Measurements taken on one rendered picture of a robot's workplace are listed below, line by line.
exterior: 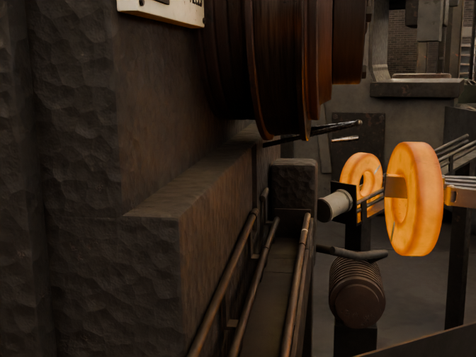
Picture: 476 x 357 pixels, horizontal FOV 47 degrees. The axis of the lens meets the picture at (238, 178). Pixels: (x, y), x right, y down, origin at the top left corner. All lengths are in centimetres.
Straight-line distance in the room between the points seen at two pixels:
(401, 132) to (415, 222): 291
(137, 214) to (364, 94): 316
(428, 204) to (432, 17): 270
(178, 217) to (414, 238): 33
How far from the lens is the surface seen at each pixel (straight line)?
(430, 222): 72
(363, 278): 130
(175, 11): 64
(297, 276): 82
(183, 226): 53
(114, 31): 52
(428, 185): 71
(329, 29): 80
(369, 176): 147
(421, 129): 360
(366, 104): 363
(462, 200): 76
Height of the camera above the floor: 101
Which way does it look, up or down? 12 degrees down
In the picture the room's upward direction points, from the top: 1 degrees counter-clockwise
